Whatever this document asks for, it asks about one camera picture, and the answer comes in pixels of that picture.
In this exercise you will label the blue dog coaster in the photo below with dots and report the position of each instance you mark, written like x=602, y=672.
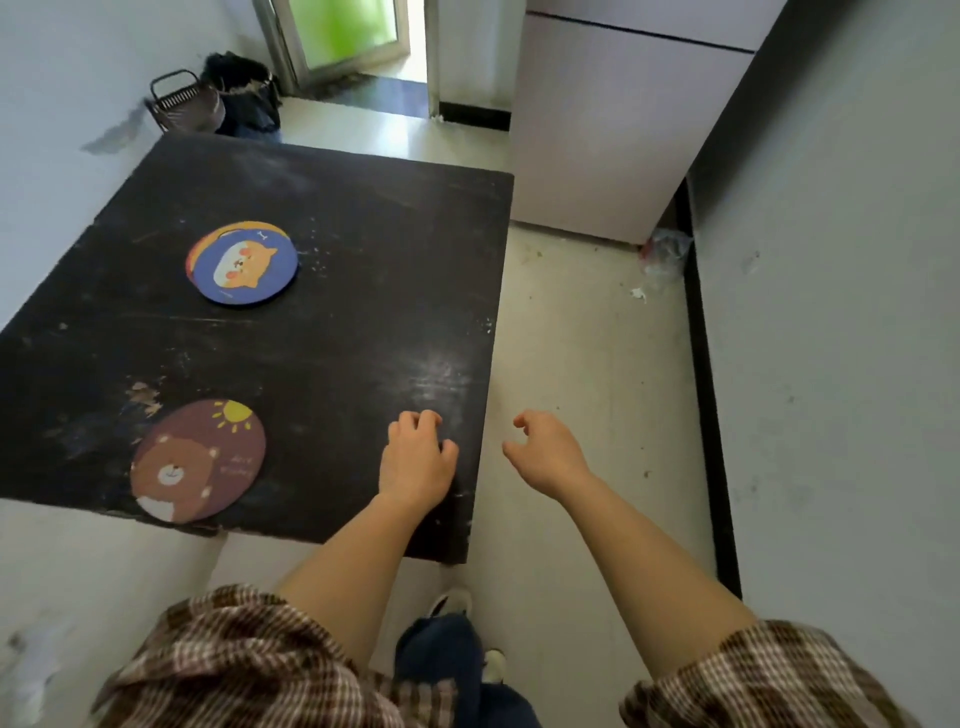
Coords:
x=240, y=262

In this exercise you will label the person's right hand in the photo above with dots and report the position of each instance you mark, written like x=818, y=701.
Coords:
x=551, y=457

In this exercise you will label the blue jeans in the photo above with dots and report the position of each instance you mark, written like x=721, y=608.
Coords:
x=442, y=652

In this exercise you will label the black table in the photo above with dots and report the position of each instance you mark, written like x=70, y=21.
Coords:
x=360, y=247

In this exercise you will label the brown bear coaster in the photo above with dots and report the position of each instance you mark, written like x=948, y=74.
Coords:
x=195, y=465

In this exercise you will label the person's right forearm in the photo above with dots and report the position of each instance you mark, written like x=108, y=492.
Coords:
x=652, y=577

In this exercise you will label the person's left forearm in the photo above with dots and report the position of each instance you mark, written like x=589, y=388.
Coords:
x=360, y=570

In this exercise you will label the orange rabbit coaster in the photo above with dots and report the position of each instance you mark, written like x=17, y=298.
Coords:
x=217, y=226

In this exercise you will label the frosted glass door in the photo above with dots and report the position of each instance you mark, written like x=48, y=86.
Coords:
x=345, y=30

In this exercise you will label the person's left shoe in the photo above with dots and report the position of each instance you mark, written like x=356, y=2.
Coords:
x=450, y=602

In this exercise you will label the white cabinet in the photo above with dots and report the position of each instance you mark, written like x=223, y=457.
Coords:
x=622, y=112

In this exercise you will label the person's left hand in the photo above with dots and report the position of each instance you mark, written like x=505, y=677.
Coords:
x=416, y=465

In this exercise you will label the clear plastic bag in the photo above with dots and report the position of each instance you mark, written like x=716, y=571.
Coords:
x=664, y=251

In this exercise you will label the person's right shoe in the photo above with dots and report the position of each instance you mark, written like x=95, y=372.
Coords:
x=493, y=666

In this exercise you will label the brown plaid shirt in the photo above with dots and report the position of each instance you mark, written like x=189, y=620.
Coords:
x=225, y=660

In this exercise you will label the person's shoe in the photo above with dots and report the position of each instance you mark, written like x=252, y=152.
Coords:
x=450, y=602
x=493, y=666

